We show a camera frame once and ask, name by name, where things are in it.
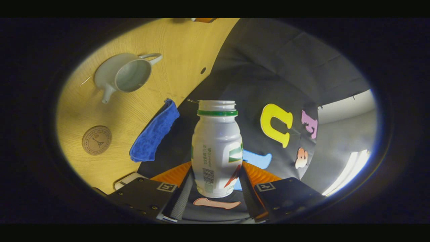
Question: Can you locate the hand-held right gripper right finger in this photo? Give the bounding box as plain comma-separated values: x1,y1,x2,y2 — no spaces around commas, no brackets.
238,161,327,222

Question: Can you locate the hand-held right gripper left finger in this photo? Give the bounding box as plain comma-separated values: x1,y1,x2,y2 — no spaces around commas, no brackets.
92,162,195,223

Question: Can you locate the white plastic water bottle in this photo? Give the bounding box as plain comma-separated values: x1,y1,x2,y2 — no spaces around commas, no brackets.
191,100,243,198

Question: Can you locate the round brown coaster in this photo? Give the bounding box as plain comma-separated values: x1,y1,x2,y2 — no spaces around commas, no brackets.
82,126,112,155

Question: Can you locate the white teacup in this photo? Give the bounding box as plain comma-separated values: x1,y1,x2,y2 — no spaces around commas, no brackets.
94,53,163,104

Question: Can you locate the white toaster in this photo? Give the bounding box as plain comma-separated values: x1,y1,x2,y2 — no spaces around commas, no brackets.
114,172,148,191

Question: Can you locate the blue folded towel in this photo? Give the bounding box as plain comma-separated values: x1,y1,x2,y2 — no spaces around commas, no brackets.
130,98,180,162

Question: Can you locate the black backdrop cloth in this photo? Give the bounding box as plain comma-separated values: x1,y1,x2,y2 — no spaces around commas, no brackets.
138,18,377,222

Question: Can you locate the ceiling light strip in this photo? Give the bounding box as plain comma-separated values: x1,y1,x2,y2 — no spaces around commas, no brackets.
322,150,371,197

